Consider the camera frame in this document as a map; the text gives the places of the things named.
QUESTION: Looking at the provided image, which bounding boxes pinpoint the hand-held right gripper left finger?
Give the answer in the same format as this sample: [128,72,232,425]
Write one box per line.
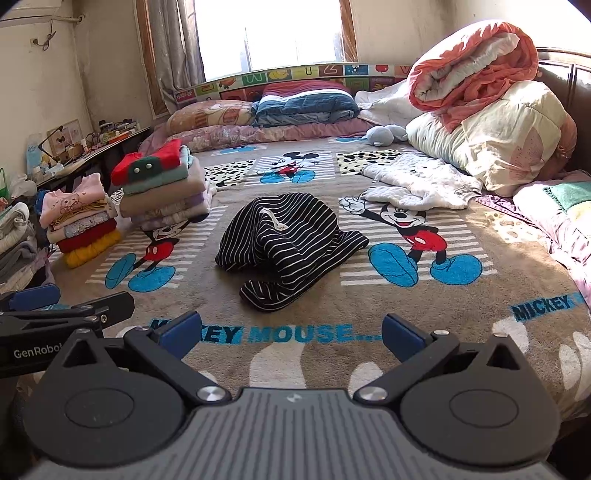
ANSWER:
[58,310,232,408]

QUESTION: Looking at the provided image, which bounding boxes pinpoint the black white striped garment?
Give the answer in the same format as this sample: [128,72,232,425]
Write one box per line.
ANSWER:
[215,193,370,314]

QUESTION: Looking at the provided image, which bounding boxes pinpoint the rolled pink orange quilt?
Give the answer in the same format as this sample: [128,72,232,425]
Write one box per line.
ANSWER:
[409,19,541,133]

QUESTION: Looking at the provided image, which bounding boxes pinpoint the white quilted baby garment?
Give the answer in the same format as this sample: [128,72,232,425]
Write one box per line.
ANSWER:
[360,152,484,211]

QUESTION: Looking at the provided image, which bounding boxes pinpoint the folded pink bear sweatshirt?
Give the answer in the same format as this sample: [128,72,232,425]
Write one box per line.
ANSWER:
[39,173,112,227]

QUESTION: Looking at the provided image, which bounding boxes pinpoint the white plastic bag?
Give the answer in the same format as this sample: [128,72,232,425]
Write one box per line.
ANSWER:
[9,173,38,199]

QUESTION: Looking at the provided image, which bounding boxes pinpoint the colourful alphabet headboard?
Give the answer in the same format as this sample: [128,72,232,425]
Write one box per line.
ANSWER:
[173,62,414,110]

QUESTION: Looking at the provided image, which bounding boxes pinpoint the folded pale printed garment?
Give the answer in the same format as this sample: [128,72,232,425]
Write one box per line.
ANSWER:
[46,218,118,243]

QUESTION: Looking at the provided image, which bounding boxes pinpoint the wooden picture board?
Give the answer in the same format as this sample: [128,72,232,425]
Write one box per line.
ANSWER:
[46,119,83,160]

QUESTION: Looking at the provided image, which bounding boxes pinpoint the beige patterned curtain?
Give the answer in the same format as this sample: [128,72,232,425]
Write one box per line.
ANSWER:
[148,0,206,119]

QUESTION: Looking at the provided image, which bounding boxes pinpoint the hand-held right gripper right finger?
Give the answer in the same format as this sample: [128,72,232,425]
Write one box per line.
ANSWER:
[352,313,530,408]

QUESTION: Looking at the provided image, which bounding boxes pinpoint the bright window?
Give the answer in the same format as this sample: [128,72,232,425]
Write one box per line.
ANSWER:
[194,0,359,83]

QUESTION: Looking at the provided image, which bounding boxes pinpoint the cartoon printed brown blanket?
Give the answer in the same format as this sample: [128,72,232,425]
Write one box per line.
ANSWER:
[46,138,591,418]

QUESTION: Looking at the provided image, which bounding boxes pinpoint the folded mustard garment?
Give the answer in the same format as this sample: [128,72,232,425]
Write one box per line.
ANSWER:
[50,204,116,230]

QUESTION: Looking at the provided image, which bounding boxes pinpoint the folded red garment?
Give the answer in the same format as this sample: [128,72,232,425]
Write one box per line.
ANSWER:
[56,222,119,254]

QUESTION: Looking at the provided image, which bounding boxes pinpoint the peach pillow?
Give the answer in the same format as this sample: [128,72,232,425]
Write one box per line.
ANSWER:
[551,115,578,162]

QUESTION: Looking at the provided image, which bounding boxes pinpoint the white air conditioner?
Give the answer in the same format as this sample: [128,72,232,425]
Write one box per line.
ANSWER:
[0,0,64,29]

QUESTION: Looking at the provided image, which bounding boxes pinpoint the pile of grey white clothes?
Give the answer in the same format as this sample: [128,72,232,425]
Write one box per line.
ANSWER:
[0,198,52,287]

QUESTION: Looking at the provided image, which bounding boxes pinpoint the dark cluttered desk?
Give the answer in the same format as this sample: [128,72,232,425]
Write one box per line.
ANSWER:
[34,124,153,190]

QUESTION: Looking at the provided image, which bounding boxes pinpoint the dark wooden headboard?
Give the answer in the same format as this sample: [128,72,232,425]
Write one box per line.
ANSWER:
[536,46,591,176]

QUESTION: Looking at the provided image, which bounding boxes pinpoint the blue maroon folded blanket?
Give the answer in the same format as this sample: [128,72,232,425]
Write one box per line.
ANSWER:
[253,79,361,129]

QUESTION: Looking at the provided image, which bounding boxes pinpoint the tall stack of folded clothes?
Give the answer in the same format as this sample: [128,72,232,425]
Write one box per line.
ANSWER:
[110,138,218,232]

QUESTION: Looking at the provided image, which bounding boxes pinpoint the grey plush toy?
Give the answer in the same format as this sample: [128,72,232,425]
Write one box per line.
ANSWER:
[366,124,410,148]

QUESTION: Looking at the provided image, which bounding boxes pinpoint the pink lilac bed sheet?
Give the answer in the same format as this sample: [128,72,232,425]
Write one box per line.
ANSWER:
[475,171,591,296]

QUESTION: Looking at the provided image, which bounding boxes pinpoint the folded yellow knit sweater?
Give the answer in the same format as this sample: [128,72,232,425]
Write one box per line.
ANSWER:
[64,229,123,270]

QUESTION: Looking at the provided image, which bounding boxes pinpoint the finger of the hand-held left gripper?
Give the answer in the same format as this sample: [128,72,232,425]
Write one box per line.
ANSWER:
[0,283,62,313]
[0,291,136,342]

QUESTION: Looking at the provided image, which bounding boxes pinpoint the cream floral quilt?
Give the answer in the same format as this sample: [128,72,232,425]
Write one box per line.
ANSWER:
[406,80,578,199]

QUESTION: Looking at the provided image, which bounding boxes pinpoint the green yellow patchwork blanket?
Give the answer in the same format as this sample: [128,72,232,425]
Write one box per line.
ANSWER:
[542,180,591,223]

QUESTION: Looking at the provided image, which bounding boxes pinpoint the orange cartoon pillow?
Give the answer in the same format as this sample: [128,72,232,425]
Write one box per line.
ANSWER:
[166,99,257,137]

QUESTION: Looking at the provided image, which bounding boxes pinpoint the pink floral folded quilt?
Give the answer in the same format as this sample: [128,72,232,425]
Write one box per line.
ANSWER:
[139,118,375,156]

